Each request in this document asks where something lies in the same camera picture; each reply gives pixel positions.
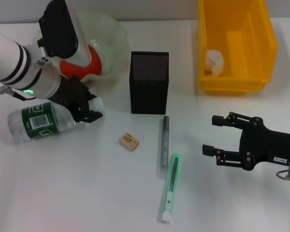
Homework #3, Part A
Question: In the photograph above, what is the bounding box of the pale green glass fruit plate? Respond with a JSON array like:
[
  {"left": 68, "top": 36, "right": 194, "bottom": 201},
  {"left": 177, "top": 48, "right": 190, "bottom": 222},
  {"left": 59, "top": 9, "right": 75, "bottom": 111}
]
[{"left": 31, "top": 11, "right": 129, "bottom": 84}]

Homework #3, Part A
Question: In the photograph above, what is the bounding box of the clear water bottle green label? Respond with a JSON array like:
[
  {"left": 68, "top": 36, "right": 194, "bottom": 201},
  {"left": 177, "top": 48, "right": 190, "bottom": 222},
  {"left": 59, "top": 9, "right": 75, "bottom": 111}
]
[{"left": 7, "top": 96, "right": 104, "bottom": 144}]

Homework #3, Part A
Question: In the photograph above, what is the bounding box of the green utility knife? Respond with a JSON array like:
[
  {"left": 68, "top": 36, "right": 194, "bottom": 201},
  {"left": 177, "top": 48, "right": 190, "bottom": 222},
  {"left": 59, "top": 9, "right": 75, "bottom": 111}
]
[{"left": 158, "top": 152, "right": 182, "bottom": 223}]

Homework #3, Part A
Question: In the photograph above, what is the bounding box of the left wrist camera housing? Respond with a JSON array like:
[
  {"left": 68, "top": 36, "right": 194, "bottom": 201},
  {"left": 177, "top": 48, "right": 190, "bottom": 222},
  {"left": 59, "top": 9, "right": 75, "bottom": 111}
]
[{"left": 37, "top": 0, "right": 92, "bottom": 70}]

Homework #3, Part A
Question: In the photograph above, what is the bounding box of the white paper ball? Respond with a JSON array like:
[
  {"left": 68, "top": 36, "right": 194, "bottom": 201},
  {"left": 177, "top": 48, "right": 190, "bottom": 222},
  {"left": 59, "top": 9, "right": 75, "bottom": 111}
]
[{"left": 204, "top": 49, "right": 225, "bottom": 77}]

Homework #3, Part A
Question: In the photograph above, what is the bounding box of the tan eraser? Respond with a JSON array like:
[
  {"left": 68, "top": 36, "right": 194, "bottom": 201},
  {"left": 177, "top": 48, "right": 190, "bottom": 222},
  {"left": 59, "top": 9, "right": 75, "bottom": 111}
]
[{"left": 119, "top": 132, "right": 140, "bottom": 152}]

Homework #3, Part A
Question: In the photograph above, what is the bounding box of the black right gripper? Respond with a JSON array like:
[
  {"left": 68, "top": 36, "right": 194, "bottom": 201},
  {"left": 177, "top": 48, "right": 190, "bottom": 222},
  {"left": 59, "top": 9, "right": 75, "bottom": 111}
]
[{"left": 202, "top": 111, "right": 290, "bottom": 172}]

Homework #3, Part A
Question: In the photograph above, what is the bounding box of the yellow plastic bin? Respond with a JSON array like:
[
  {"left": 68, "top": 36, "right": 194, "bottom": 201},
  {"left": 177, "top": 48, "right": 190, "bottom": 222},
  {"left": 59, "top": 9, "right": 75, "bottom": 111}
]
[{"left": 195, "top": 0, "right": 279, "bottom": 95}]

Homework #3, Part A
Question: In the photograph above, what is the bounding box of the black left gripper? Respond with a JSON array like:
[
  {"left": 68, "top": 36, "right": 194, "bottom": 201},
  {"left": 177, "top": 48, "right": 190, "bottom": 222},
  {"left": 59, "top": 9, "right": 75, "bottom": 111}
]
[{"left": 49, "top": 74, "right": 104, "bottom": 124}]

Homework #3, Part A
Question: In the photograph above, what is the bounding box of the left arm cable with connector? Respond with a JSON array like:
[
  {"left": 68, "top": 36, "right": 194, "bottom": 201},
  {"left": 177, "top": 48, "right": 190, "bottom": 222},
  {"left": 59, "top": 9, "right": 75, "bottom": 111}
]
[{"left": 0, "top": 86, "right": 37, "bottom": 101}]

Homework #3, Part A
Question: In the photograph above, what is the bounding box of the grey pen in clear sleeve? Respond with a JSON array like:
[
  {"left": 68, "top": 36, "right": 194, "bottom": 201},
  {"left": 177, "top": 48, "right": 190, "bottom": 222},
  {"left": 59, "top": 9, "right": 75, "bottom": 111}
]
[{"left": 157, "top": 115, "right": 171, "bottom": 180}]

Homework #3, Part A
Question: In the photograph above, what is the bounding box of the orange fruit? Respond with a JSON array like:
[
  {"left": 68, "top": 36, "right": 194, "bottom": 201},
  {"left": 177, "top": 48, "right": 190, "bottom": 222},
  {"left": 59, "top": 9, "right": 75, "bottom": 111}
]
[{"left": 59, "top": 45, "right": 102, "bottom": 79}]

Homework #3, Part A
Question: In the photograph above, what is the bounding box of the black mesh pen holder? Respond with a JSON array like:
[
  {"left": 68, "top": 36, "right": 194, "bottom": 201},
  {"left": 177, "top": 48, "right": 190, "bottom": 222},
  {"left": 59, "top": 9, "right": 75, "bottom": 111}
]
[{"left": 129, "top": 51, "right": 170, "bottom": 115}]

